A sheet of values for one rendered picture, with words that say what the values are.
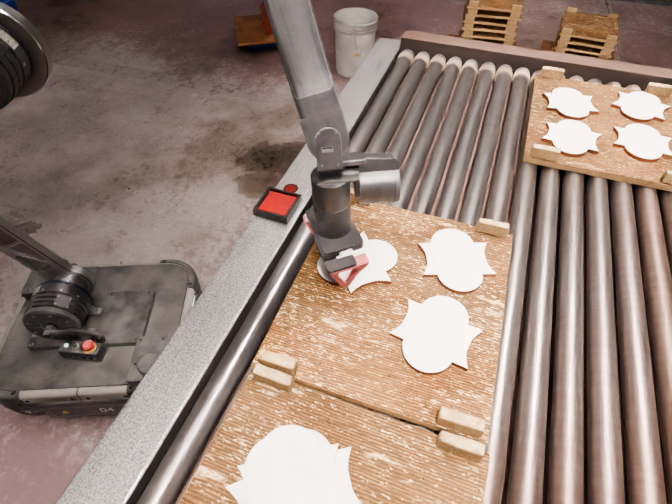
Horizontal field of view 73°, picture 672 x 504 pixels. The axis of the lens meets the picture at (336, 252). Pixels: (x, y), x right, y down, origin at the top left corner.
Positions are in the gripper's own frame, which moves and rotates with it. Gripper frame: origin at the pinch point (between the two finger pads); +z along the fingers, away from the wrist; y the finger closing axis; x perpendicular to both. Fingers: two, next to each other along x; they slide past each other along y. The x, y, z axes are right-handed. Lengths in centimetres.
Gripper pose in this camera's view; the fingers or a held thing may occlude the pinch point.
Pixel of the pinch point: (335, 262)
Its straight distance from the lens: 79.0
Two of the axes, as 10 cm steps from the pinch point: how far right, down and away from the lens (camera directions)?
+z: 0.4, 6.6, 7.5
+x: -9.4, 2.8, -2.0
